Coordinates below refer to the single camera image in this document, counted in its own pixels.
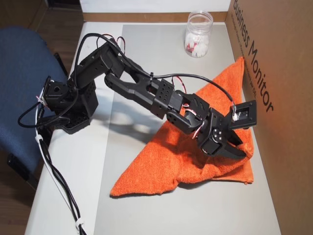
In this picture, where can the brown cabinet panel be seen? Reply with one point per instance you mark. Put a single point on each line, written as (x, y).
(19, 9)

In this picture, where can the brown cardboard wall strip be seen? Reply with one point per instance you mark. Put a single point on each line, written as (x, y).
(146, 17)

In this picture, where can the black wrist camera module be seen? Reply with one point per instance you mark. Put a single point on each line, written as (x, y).
(244, 113)

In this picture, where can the blue office chair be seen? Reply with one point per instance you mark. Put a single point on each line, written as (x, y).
(19, 73)

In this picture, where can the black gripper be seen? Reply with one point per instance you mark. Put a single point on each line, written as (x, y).
(212, 144)

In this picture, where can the clear plastic jar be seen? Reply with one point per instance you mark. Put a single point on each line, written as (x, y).
(198, 31)

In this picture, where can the orange terry towel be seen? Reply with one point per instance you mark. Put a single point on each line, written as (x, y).
(159, 171)

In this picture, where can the brown Business Monitor cardboard box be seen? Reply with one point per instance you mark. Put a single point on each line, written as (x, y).
(281, 147)

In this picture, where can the red white packet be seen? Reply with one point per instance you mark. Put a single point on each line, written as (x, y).
(191, 46)

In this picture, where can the grey table mat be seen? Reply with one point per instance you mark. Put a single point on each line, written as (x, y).
(171, 215)

